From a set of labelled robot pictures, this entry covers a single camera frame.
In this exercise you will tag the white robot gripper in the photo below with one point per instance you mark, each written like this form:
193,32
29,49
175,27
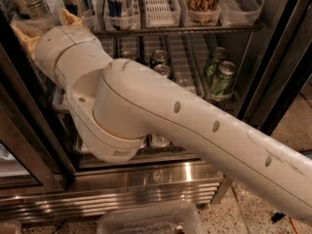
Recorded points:
52,46

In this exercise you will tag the white 7up can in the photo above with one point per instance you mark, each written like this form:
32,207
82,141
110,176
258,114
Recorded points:
34,11

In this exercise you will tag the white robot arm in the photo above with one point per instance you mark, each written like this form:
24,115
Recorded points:
116,102

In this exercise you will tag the rear blue pepsi can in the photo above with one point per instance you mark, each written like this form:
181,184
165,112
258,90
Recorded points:
128,55

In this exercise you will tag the stainless steel fridge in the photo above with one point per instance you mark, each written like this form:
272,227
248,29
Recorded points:
63,179

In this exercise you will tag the top shelf empty tray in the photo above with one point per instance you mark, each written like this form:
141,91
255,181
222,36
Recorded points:
161,13

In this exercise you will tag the front green soda can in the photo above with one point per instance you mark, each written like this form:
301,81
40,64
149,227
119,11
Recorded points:
164,70

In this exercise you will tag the front right green can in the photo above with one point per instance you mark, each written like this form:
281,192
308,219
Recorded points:
223,79

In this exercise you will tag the top shelf right tray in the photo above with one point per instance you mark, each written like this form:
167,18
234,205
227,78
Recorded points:
238,12

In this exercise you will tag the clear water bottle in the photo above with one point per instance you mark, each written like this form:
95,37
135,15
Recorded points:
157,141

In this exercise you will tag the small clear container corner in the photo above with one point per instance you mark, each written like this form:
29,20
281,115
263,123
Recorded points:
10,227

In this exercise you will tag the clear plastic bin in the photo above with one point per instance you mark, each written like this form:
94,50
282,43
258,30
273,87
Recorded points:
163,218

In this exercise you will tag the black stand leg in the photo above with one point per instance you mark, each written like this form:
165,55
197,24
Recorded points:
277,217

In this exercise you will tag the top wire shelf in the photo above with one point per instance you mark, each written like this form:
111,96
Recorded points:
179,30

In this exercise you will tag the wire shelf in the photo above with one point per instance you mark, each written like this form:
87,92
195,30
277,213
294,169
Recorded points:
179,30
220,102

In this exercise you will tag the middle wire shelf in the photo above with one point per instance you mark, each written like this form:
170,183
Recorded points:
220,102

